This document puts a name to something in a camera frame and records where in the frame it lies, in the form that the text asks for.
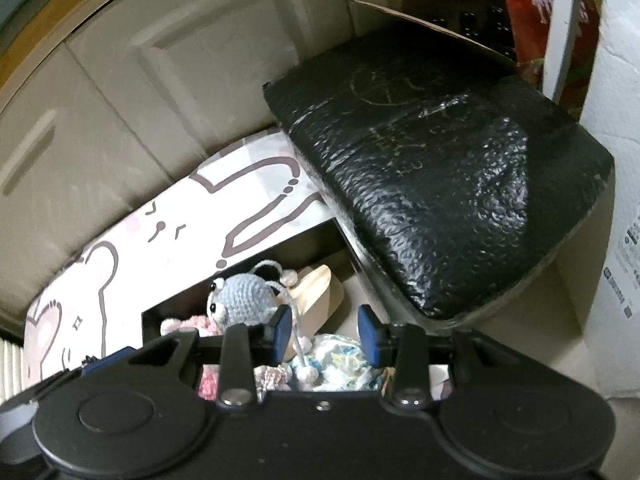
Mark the oval wooden piece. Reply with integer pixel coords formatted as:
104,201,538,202
285,265,346,348

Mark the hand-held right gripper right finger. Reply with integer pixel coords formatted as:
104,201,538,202
357,305,493,409

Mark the black box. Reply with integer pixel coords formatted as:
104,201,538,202
141,217,451,401

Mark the cream cabinet door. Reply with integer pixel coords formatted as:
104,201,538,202
67,0,401,196
0,40,171,331

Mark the bear printed blanket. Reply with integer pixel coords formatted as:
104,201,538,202
22,127,336,391

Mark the brown cardboard box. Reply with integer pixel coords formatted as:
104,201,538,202
350,0,523,78

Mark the pink crochet item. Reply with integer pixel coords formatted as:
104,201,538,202
160,314,226,401

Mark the white panel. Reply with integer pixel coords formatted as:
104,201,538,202
542,0,591,106

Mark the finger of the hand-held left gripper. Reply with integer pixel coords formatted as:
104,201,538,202
80,347,136,376

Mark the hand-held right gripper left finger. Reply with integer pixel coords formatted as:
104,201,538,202
130,305,293,408

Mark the white carton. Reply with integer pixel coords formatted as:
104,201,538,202
557,0,640,401

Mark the white ribbed radiator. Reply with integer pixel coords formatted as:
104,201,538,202
0,337,26,401

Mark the blue floral fabric pouch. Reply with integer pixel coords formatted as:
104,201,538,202
295,332,381,393

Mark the grey crochet mouse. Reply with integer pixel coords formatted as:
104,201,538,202
206,259,321,383

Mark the red printed bag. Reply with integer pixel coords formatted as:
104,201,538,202
500,0,601,111

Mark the black bubble-wrap package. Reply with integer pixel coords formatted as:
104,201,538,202
262,30,616,318

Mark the beige crochet item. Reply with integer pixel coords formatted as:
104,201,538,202
254,362,296,396

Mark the wood-edged counter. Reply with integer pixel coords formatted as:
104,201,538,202
0,0,166,106

